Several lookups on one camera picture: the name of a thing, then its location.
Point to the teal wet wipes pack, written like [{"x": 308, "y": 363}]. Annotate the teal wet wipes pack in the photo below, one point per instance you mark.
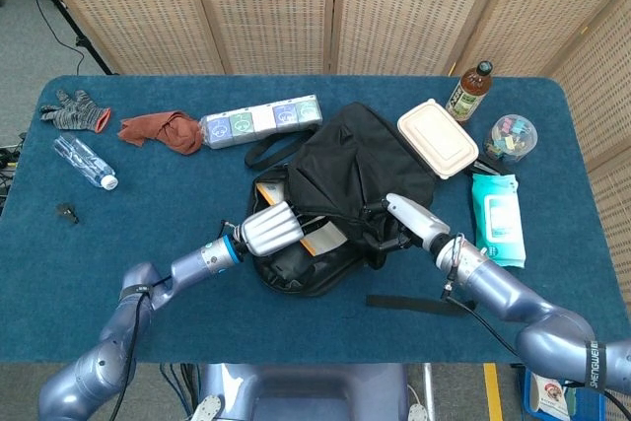
[{"x": 498, "y": 219}]

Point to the clear plastic water bottle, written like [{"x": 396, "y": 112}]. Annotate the clear plastic water bottle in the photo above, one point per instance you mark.
[{"x": 84, "y": 160}]

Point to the blue table cloth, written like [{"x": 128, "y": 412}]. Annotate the blue table cloth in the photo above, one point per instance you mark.
[{"x": 148, "y": 224}]

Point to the small black binder clip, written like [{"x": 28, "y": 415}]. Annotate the small black binder clip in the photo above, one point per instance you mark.
[{"x": 66, "y": 213}]

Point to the black fabric backpack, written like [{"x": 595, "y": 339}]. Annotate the black fabric backpack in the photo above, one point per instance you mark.
[{"x": 345, "y": 164}]

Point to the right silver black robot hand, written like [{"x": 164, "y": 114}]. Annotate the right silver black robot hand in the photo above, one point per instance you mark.
[{"x": 416, "y": 221}]

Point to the blue floor box with packets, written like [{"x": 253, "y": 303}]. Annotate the blue floor box with packets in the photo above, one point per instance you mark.
[{"x": 547, "y": 391}]

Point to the brown tea bottle green label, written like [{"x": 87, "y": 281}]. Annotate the brown tea bottle green label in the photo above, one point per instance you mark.
[{"x": 466, "y": 98}]

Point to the black stapler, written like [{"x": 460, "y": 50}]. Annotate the black stapler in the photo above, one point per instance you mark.
[{"x": 485, "y": 167}]

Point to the rust brown cloth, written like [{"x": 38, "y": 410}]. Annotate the rust brown cloth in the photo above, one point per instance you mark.
[{"x": 172, "y": 132}]

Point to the beige lidded lunch box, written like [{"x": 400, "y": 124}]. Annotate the beige lidded lunch box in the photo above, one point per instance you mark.
[{"x": 436, "y": 137}]

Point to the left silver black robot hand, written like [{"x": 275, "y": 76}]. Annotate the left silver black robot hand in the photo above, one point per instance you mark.
[{"x": 271, "y": 231}]

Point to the grey knit work glove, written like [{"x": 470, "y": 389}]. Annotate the grey knit work glove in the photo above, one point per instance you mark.
[{"x": 74, "y": 113}]

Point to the clear jar of binder clips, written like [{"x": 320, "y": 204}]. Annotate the clear jar of binder clips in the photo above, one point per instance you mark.
[{"x": 510, "y": 140}]

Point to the white and orange book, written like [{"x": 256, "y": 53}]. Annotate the white and orange book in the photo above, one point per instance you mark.
[{"x": 325, "y": 238}]

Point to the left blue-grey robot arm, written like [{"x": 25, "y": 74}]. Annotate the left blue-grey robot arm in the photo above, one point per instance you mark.
[{"x": 148, "y": 293}]

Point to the blue-grey robot torso base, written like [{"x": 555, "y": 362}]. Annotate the blue-grey robot torso base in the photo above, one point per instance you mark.
[{"x": 305, "y": 391}]

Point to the wrapped tissue packs multipack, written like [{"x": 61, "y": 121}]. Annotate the wrapped tissue packs multipack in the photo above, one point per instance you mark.
[{"x": 261, "y": 120}]

